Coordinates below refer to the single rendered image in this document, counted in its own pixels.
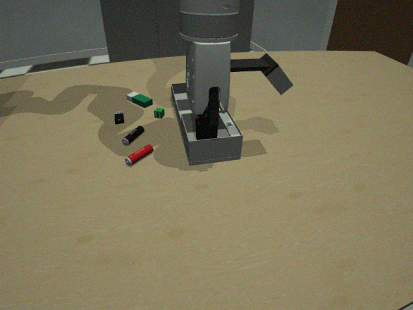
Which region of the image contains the black battery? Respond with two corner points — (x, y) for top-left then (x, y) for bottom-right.
(122, 125), (144, 146)

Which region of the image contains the green die with white pips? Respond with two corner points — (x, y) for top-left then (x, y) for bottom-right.
(154, 108), (165, 118)

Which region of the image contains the red battery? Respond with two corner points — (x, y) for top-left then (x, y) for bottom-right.
(125, 144), (154, 166)

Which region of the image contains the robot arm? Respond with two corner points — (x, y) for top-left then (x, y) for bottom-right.
(179, 0), (293, 95)

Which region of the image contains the grey rack of three bins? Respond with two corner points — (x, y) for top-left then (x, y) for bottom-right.
(171, 82), (243, 166)

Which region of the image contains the green and white eraser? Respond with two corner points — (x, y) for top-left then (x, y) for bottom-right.
(126, 92), (153, 108)

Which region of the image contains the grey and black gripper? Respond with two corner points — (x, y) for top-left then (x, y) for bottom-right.
(180, 33), (238, 140)

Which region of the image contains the black usb stick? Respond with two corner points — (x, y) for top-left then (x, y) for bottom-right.
(115, 111), (124, 125)

